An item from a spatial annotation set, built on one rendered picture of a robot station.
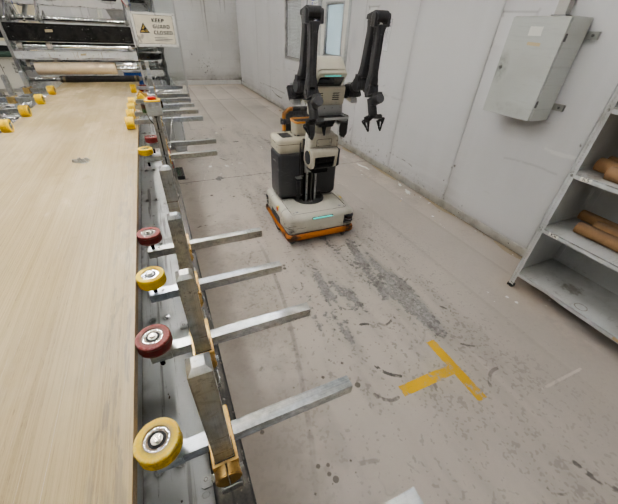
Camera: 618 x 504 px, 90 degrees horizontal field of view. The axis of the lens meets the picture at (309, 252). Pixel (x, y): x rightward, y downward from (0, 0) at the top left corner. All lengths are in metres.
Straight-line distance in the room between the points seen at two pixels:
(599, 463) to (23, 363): 2.17
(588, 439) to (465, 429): 0.58
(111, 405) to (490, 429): 1.63
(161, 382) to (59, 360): 0.32
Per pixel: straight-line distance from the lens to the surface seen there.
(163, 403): 1.09
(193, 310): 0.74
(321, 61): 2.30
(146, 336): 0.87
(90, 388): 0.83
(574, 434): 2.14
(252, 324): 0.89
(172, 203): 1.14
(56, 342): 0.96
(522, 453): 1.93
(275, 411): 0.77
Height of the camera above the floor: 1.52
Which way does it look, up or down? 36 degrees down
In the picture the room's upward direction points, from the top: 3 degrees clockwise
